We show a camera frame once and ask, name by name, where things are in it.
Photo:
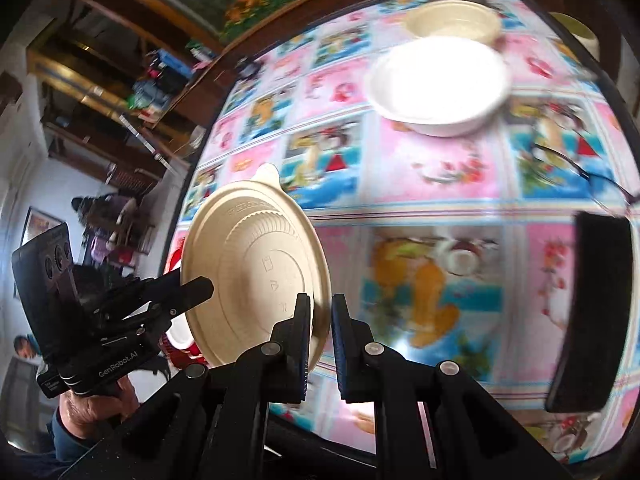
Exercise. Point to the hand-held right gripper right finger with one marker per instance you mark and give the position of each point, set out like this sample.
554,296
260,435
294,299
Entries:
340,350

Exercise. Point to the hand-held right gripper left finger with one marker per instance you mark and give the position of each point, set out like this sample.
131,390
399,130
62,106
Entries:
302,350

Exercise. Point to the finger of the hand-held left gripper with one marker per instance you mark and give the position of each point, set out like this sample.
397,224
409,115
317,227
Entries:
187,295
160,282

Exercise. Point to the beige round lid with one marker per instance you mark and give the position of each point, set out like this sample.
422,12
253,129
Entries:
250,260

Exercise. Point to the white bowl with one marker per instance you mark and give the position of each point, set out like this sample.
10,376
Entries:
440,85

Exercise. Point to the beige bowl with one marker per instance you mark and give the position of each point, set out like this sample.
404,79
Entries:
450,17

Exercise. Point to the person's left forearm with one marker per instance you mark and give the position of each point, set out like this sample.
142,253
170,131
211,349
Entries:
67,442

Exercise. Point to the person's left hand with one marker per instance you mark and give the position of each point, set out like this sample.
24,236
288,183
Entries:
95,412

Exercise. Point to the black framed table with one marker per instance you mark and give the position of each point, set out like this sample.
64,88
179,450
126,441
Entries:
325,442

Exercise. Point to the wooden cabinet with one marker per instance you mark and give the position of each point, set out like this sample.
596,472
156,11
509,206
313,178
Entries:
192,105

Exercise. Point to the black phone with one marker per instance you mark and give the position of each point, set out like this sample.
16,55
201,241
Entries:
590,310

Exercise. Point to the eyeglasses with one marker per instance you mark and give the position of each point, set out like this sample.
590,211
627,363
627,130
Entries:
585,176

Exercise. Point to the framed wall picture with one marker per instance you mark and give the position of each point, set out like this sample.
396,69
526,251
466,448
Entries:
37,222

